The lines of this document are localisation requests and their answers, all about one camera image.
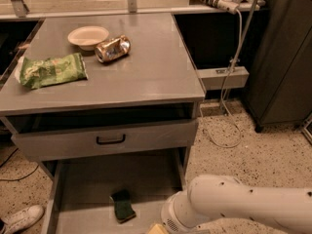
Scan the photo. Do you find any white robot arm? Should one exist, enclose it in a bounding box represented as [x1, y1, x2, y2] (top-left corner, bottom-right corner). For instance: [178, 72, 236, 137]
[147, 175, 312, 234]

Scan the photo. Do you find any black drawer handle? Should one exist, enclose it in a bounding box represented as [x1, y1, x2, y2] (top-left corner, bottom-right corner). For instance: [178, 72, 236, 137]
[96, 135, 126, 145]

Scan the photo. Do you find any grey top drawer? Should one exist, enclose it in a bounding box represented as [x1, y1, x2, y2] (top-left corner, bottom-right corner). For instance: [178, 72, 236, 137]
[12, 120, 198, 161]

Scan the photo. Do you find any green yellow sponge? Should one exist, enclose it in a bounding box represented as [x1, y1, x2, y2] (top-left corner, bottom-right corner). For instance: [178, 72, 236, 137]
[110, 189, 137, 223]

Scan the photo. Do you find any white power cable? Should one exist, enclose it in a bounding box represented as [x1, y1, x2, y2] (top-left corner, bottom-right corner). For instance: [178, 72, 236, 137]
[198, 8, 244, 149]

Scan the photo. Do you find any white paper bowl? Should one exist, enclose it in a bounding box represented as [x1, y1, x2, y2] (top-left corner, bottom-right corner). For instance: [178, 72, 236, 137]
[67, 26, 109, 51]

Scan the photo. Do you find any white sneaker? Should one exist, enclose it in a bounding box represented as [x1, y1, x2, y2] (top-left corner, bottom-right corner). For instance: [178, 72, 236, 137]
[0, 205, 44, 234]

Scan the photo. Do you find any grey drawer cabinet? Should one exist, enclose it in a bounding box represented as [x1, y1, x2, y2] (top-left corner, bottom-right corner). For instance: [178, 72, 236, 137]
[0, 12, 207, 234]

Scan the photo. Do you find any grey open middle drawer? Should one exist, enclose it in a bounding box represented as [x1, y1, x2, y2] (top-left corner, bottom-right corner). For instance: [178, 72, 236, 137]
[41, 148, 185, 234]

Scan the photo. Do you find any metal rail frame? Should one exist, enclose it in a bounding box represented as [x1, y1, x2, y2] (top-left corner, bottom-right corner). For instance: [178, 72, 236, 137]
[0, 0, 267, 21]

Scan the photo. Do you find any green chip bag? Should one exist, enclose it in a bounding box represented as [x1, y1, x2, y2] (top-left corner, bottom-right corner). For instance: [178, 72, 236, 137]
[15, 53, 88, 90]

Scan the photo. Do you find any grey metal bracket box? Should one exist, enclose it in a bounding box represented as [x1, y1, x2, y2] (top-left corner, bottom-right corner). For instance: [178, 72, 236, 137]
[198, 66, 249, 91]

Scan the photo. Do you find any black floor cable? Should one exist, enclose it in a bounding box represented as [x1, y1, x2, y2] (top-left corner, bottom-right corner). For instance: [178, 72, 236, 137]
[0, 147, 40, 182]

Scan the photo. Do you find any white power strip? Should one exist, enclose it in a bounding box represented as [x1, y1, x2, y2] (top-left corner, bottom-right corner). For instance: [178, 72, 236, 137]
[189, 0, 241, 16]

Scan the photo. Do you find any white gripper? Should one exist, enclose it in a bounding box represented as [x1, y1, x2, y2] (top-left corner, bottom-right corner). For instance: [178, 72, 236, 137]
[147, 190, 208, 234]

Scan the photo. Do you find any crushed gold soda can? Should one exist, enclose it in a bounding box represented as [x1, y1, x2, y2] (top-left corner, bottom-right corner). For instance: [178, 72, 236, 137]
[95, 35, 131, 63]

